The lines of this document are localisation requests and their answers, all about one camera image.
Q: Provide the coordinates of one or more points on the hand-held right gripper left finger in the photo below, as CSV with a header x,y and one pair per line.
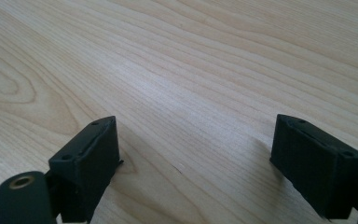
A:
x,y
87,165

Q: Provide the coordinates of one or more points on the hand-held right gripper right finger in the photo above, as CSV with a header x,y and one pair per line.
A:
x,y
317,169

